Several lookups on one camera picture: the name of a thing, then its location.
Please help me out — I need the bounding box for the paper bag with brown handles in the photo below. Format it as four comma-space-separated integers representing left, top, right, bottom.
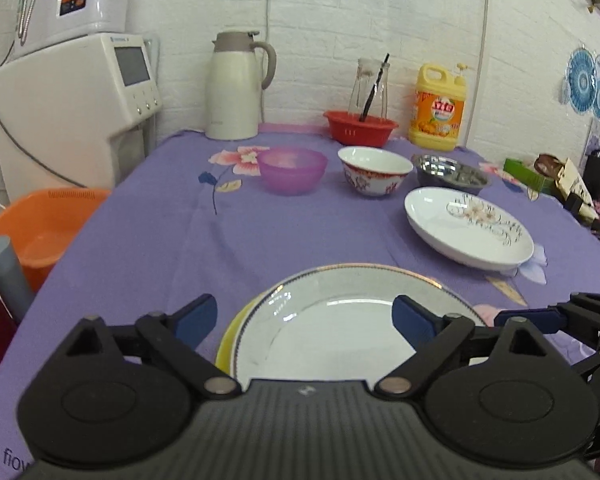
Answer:
534, 154, 598, 223

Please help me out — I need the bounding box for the purple plastic bowl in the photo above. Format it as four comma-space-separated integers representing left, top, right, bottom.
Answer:
257, 146, 328, 196

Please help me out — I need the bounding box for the white water purifier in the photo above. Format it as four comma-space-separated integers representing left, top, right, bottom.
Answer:
14, 0, 128, 58

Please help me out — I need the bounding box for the white gold-rimmed plate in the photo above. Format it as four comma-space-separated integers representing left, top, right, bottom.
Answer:
232, 263, 482, 387

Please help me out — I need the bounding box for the white floral plate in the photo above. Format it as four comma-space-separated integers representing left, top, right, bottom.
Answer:
404, 186, 534, 272

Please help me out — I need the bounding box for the grey pipe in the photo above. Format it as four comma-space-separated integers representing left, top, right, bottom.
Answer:
0, 235, 34, 324

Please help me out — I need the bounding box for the orange plastic basin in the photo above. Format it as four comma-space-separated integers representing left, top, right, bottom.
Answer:
0, 188, 110, 292

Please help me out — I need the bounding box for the purple floral tablecloth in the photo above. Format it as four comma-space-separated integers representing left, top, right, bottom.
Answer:
0, 121, 600, 480

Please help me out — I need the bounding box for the stainless steel bowl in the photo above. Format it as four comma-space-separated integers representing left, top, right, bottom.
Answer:
412, 154, 490, 195

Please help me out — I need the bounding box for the red plastic colander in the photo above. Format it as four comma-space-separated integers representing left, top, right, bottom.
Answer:
323, 110, 398, 148

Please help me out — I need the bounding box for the black stirring stick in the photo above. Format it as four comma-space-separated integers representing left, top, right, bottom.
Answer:
357, 52, 391, 124

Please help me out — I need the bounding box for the yellow dish soap bottle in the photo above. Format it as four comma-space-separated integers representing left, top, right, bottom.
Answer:
407, 63, 468, 152

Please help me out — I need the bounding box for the yellow plastic plate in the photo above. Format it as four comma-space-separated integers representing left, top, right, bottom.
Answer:
214, 292, 265, 376

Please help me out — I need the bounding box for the blue wall decoration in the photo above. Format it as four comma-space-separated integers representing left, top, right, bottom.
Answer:
560, 47, 600, 120

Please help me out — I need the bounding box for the glass pitcher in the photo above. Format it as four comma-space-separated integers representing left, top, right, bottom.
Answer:
346, 57, 392, 118

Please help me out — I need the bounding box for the white red-patterned bowl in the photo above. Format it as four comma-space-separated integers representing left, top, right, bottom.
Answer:
338, 146, 414, 197

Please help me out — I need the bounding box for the white water dispenser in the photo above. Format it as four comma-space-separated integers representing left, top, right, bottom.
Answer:
0, 34, 162, 200

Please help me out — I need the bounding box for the white thermos jug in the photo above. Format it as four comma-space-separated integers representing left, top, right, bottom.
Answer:
204, 30, 277, 141

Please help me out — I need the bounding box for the green box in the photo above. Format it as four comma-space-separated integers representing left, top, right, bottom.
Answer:
503, 158, 555, 195

